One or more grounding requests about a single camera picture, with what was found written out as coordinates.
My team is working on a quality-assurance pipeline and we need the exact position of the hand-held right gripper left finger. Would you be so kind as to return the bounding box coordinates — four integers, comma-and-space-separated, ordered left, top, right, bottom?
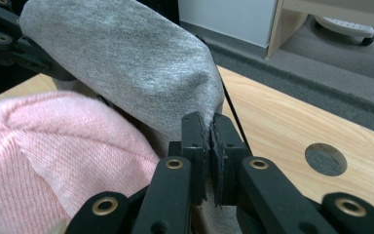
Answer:
168, 111, 208, 207

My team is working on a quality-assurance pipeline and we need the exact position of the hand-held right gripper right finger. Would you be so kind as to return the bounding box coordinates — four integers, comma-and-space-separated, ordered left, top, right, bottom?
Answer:
209, 112, 251, 208

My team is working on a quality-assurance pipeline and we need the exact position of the grey beanie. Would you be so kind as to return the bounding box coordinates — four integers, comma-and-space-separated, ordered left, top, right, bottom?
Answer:
19, 0, 242, 234

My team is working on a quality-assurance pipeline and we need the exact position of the pink knit beanie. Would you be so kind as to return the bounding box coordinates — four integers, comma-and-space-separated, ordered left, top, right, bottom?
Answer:
0, 91, 161, 234

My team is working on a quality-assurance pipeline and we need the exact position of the white cabinet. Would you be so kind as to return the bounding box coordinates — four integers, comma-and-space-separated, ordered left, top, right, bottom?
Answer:
178, 0, 279, 49

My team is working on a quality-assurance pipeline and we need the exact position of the wooden cabinet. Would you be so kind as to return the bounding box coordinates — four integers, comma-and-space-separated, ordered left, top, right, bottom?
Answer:
266, 0, 374, 59

